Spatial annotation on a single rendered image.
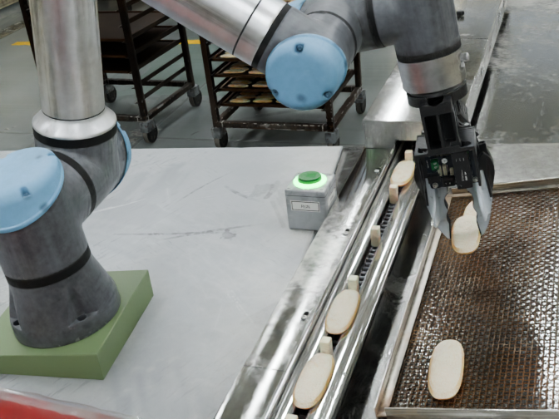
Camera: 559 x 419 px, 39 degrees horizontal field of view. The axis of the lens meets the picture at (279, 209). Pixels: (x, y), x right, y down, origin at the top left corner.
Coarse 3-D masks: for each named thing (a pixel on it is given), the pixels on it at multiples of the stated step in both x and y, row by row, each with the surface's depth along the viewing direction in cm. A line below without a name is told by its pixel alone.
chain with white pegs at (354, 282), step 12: (408, 156) 142; (396, 192) 131; (384, 216) 128; (372, 228) 120; (384, 228) 126; (372, 240) 120; (372, 252) 120; (360, 276) 114; (336, 336) 102; (324, 348) 97
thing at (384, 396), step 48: (528, 192) 116; (432, 240) 111; (480, 240) 108; (528, 240) 104; (480, 288) 97; (528, 288) 94; (432, 336) 91; (384, 384) 85; (480, 384) 82; (528, 384) 80
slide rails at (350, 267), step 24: (408, 144) 150; (384, 192) 134; (408, 192) 133; (360, 240) 120; (384, 240) 120; (336, 288) 110; (360, 288) 109; (360, 312) 104; (312, 336) 101; (336, 360) 96; (288, 384) 93; (288, 408) 90; (312, 408) 89
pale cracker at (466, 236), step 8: (464, 216) 106; (472, 216) 106; (456, 224) 104; (464, 224) 104; (472, 224) 103; (456, 232) 103; (464, 232) 102; (472, 232) 101; (456, 240) 101; (464, 240) 100; (472, 240) 100; (456, 248) 100; (464, 248) 99; (472, 248) 99
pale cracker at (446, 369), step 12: (444, 348) 87; (456, 348) 87; (432, 360) 86; (444, 360) 85; (456, 360) 85; (432, 372) 84; (444, 372) 83; (456, 372) 83; (432, 384) 82; (444, 384) 82; (456, 384) 82; (444, 396) 81
